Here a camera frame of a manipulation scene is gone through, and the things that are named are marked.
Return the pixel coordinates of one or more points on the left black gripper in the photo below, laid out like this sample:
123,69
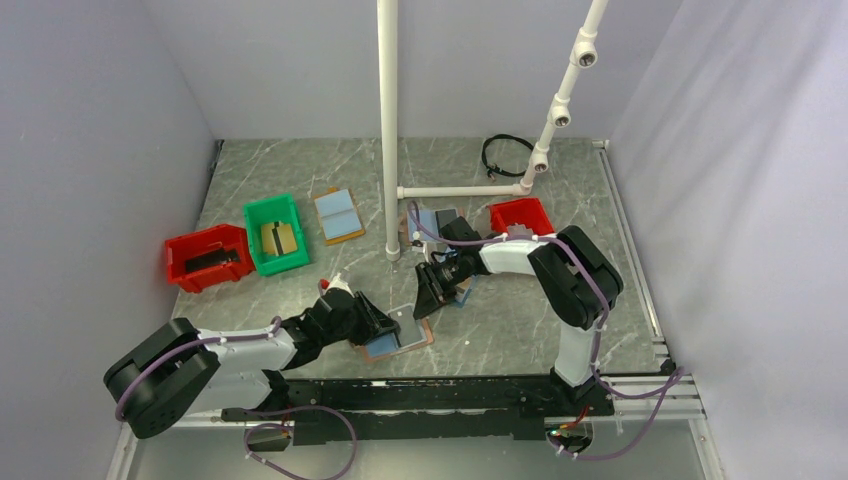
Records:
378,323

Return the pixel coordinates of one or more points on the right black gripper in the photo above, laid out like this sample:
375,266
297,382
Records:
431,295

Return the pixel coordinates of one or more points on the brown blue card holder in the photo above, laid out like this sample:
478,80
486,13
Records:
385,346

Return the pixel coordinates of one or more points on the grey credit card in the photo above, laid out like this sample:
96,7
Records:
411,332

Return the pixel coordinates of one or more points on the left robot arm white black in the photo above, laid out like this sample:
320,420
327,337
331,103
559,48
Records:
181,369

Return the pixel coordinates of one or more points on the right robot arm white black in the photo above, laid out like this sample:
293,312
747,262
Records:
580,284

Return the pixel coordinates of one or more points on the card holder with gold card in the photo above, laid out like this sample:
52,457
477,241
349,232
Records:
463,289

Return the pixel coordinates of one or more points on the card holder with black card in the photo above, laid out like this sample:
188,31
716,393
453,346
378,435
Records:
431,220

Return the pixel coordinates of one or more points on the silver cards in right bin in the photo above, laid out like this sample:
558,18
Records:
520,230

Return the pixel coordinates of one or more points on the open empty blue card holder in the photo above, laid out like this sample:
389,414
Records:
338,216

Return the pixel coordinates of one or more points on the gold cards in green bin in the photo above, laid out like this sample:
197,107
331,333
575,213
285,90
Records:
278,239

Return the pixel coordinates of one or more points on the black cards in left bin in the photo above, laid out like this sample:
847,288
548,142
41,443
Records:
210,259

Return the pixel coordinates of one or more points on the right red plastic bin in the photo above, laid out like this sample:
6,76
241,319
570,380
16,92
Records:
528,212

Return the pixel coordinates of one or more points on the red plastic bin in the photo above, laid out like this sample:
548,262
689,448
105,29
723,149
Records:
528,212
178,249

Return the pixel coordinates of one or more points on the green plastic bin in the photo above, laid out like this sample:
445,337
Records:
280,208

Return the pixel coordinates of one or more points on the left red plastic bin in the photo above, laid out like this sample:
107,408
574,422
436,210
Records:
178,249

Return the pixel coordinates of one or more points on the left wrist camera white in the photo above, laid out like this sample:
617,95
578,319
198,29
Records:
338,286

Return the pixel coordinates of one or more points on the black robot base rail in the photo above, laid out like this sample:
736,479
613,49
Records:
520,407

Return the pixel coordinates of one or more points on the white pvc pipe frame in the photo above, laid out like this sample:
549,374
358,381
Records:
583,56

